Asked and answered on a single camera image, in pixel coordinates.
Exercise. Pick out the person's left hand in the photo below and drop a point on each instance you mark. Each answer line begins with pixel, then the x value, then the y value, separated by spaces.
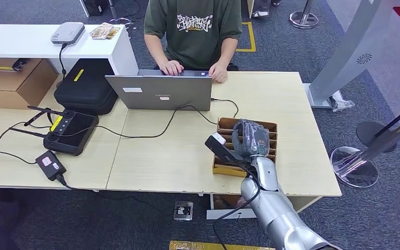
pixel 218 73

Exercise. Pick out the person's right hand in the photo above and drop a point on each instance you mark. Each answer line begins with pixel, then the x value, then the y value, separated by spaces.
pixel 171 67

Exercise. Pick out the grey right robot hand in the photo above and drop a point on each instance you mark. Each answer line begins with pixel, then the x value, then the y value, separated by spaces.
pixel 253 139

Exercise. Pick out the brown cardboard card organizer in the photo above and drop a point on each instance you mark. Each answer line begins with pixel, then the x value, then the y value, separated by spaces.
pixel 226 169

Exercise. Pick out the person's right forearm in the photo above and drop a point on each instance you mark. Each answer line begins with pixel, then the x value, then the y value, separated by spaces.
pixel 156 50

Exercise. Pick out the person's left forearm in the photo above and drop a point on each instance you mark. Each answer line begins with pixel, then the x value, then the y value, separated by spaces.
pixel 227 51

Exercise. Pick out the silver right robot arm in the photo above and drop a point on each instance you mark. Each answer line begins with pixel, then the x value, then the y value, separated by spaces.
pixel 276 210

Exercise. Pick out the standing person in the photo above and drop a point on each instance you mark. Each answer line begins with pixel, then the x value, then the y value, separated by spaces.
pixel 260 8

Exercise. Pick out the grey laptop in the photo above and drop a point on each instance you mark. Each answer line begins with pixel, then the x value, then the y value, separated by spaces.
pixel 165 91

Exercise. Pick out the yellow snack packet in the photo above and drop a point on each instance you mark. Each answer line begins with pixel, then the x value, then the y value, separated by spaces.
pixel 104 31

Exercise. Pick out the pale grey flat panel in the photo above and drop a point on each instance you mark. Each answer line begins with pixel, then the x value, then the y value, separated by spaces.
pixel 220 214

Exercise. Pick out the pale wooden desk base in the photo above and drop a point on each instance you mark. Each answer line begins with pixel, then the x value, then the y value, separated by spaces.
pixel 305 203

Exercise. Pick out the black hard carrying case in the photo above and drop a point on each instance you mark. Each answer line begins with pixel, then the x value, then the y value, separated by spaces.
pixel 86 86

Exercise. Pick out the black bag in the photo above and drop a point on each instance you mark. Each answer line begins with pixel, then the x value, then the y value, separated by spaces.
pixel 96 7

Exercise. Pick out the clear plastic wrap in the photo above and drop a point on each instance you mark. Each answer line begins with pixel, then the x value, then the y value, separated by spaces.
pixel 343 103

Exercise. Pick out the metal floor socket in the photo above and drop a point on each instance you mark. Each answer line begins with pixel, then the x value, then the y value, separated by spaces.
pixel 183 210

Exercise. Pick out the silver stanchion base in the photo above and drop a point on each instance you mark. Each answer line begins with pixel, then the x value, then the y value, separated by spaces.
pixel 303 20

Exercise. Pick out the chrome stanchion with round base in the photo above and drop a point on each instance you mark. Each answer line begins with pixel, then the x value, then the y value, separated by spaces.
pixel 353 169

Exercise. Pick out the grey flat router device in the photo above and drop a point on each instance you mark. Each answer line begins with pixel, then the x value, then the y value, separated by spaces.
pixel 68 33

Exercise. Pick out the black round stanchion base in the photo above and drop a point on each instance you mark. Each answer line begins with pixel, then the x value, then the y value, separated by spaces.
pixel 367 133

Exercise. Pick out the black controller with antennas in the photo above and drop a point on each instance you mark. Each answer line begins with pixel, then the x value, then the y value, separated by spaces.
pixel 70 133

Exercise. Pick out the grey kiosk stand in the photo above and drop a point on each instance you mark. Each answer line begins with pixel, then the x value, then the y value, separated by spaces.
pixel 351 51

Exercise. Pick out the white counter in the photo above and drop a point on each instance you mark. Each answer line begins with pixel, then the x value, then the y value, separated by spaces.
pixel 31 43

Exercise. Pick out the small black item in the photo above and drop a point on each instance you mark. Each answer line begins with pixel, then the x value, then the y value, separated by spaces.
pixel 21 64

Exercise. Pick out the black power adapter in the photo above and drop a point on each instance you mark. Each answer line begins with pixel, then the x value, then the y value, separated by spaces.
pixel 50 165

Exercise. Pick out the brown cardboard box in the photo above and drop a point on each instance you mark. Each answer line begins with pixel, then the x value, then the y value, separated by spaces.
pixel 13 84

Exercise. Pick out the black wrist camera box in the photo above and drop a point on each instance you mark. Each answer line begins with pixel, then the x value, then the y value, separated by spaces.
pixel 220 148

